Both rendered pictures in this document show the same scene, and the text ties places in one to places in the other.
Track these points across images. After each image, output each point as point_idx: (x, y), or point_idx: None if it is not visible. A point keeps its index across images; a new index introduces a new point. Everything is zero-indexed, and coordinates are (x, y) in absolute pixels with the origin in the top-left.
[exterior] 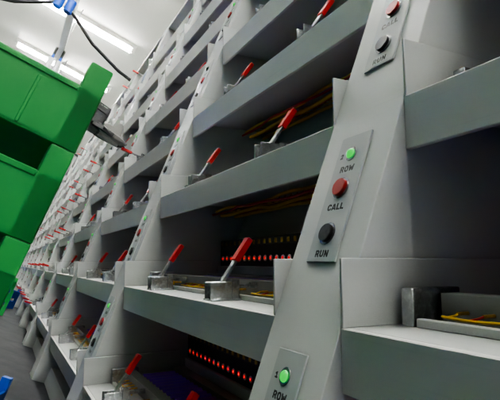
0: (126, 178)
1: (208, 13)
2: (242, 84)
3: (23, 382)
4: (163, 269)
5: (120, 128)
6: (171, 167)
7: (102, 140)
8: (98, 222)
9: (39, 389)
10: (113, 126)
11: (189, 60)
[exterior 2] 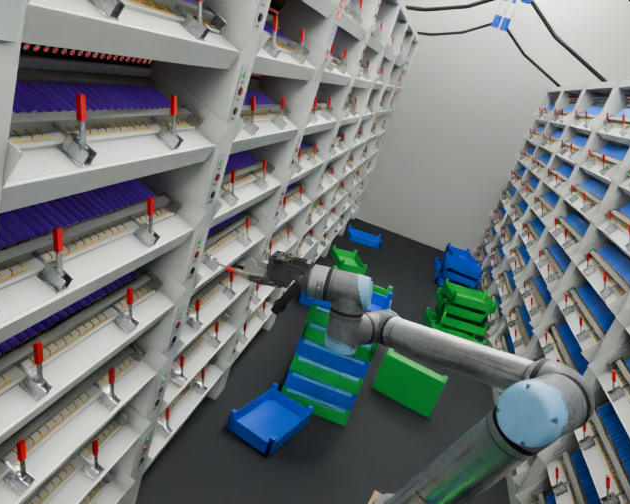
0: (192, 294)
1: (280, 72)
2: (290, 217)
3: (155, 491)
4: (257, 294)
5: (256, 258)
6: (263, 259)
7: (253, 281)
8: (162, 366)
9: (147, 479)
10: (262, 262)
11: (260, 144)
